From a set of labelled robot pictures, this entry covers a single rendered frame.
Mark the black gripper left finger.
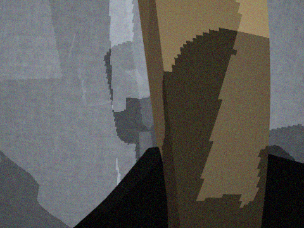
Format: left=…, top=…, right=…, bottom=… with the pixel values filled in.
left=73, top=147, right=168, bottom=228

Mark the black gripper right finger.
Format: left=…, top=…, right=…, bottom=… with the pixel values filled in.
left=261, top=154, right=304, bottom=228

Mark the long wooden rail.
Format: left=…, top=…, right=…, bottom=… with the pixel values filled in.
left=137, top=0, right=271, bottom=228

